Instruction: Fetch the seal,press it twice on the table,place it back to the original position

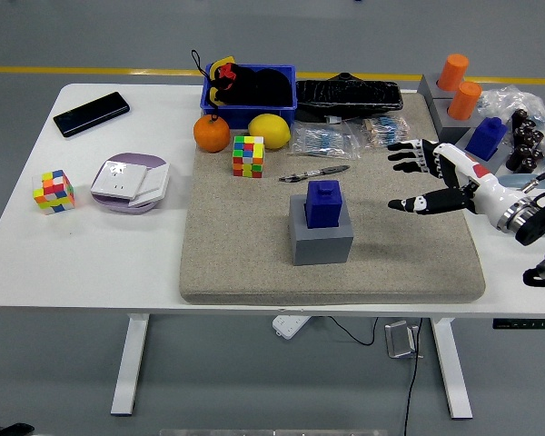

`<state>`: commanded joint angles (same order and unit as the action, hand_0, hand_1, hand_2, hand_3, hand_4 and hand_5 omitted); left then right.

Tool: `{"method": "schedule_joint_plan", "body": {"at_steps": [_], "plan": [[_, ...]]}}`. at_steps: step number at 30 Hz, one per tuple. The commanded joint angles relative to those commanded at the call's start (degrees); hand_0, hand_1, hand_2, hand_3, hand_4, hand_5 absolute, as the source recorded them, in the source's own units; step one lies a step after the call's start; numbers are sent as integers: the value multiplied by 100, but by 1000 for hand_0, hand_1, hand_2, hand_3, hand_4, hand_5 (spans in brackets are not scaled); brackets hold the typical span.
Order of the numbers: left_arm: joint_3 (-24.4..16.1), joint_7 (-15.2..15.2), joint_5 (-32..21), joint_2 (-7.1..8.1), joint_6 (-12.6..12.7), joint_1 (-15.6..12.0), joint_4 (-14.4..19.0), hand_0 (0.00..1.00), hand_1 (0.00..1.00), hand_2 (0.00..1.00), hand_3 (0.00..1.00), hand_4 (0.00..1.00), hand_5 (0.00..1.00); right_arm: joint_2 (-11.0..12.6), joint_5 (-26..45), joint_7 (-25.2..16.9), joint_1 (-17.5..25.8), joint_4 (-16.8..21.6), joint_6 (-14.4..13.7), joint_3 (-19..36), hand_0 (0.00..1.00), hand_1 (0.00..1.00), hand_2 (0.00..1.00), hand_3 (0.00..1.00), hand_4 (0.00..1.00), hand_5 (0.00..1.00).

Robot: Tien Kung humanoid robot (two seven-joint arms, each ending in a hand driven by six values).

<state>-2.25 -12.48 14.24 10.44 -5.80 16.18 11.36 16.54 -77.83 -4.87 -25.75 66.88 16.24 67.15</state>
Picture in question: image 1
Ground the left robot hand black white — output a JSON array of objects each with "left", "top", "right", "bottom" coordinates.
[{"left": 0, "top": 421, "right": 35, "bottom": 436}]

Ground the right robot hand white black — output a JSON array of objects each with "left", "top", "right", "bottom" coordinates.
[{"left": 387, "top": 138, "right": 526, "bottom": 228}]

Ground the blue square seal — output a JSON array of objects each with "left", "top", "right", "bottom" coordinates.
[
  {"left": 304, "top": 180, "right": 345, "bottom": 230},
  {"left": 464, "top": 116, "right": 509, "bottom": 161}
]

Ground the grey round-hole seal holder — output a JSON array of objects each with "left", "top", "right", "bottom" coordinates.
[
  {"left": 417, "top": 72, "right": 455, "bottom": 104},
  {"left": 429, "top": 97, "right": 482, "bottom": 154}
]

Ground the orange cylinder seal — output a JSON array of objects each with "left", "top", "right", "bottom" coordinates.
[
  {"left": 437, "top": 53, "right": 470, "bottom": 92},
  {"left": 447, "top": 81, "right": 483, "bottom": 122}
]

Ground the light blue plate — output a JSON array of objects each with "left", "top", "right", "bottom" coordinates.
[{"left": 496, "top": 173, "right": 545, "bottom": 240}]

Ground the pile of dark brown caps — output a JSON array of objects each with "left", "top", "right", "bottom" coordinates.
[{"left": 505, "top": 108, "right": 545, "bottom": 175}]

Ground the crumpled clear plastic bag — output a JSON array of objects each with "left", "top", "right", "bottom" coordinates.
[{"left": 476, "top": 84, "right": 545, "bottom": 183}]

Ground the clear bag of resistors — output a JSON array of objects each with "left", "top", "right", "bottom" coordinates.
[
  {"left": 288, "top": 122, "right": 362, "bottom": 161},
  {"left": 349, "top": 114, "right": 412, "bottom": 151}
]

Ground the black wrapped keyboard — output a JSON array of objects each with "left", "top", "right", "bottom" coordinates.
[{"left": 294, "top": 71, "right": 404, "bottom": 123}]

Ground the white table leg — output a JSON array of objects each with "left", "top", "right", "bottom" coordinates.
[
  {"left": 430, "top": 316, "right": 474, "bottom": 421},
  {"left": 110, "top": 312, "right": 151, "bottom": 417}
]

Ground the black silver pen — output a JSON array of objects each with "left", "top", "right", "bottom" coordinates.
[{"left": 278, "top": 164, "right": 352, "bottom": 183}]

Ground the black table control panel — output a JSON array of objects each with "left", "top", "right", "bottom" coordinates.
[{"left": 491, "top": 318, "right": 545, "bottom": 330}]

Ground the yellow lemon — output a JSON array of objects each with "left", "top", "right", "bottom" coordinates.
[{"left": 247, "top": 113, "right": 292, "bottom": 151}]

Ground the aligned colourful puzzle cube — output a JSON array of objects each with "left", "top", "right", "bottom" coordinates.
[{"left": 232, "top": 134, "right": 266, "bottom": 179}]

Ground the blue plastic bin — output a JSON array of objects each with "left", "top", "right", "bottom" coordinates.
[{"left": 200, "top": 64, "right": 298, "bottom": 132}]

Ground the white power strip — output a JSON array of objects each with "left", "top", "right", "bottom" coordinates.
[{"left": 272, "top": 314, "right": 311, "bottom": 340}]

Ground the twisted colourful puzzle cube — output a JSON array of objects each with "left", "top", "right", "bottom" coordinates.
[{"left": 32, "top": 169, "right": 76, "bottom": 216}]

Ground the grey-brown fabric mat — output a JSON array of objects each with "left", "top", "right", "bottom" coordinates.
[{"left": 179, "top": 93, "right": 487, "bottom": 306}]

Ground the orange fruit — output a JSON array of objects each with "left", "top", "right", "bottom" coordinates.
[{"left": 193, "top": 114, "right": 233, "bottom": 154}]

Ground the yellow black red gadget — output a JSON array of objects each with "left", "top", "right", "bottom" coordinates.
[{"left": 207, "top": 54, "right": 237, "bottom": 105}]

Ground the purple plate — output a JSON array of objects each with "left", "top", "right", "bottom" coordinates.
[{"left": 90, "top": 152, "right": 171, "bottom": 215}]

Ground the black smartphone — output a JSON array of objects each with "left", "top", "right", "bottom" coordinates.
[{"left": 53, "top": 91, "right": 132, "bottom": 139}]

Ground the silver metal bracket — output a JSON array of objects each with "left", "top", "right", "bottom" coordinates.
[{"left": 384, "top": 320, "right": 424, "bottom": 361}]

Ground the black power cable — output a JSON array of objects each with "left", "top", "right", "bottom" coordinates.
[
  {"left": 401, "top": 317, "right": 424, "bottom": 436},
  {"left": 329, "top": 316, "right": 381, "bottom": 346}
]

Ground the white wall socket panel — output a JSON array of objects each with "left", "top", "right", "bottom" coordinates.
[{"left": 90, "top": 160, "right": 152, "bottom": 203}]

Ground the white wall switch panel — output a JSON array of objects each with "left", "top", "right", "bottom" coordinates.
[{"left": 127, "top": 163, "right": 171, "bottom": 209}]

